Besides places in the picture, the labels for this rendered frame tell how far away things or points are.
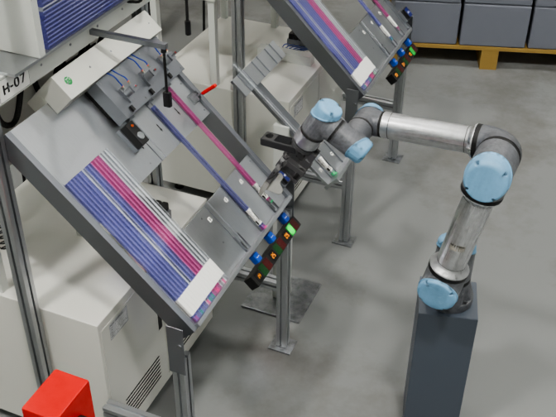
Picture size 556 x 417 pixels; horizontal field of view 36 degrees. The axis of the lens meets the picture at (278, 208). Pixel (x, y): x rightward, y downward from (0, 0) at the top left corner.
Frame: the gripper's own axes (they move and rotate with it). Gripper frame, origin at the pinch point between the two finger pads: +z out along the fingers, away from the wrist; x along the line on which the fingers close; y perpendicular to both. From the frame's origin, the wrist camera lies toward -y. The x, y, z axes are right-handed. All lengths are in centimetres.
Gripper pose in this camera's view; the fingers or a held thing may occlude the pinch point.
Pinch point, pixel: (267, 181)
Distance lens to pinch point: 256.0
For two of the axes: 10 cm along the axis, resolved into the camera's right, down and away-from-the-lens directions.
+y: 8.0, 6.0, 0.1
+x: 3.9, -5.4, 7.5
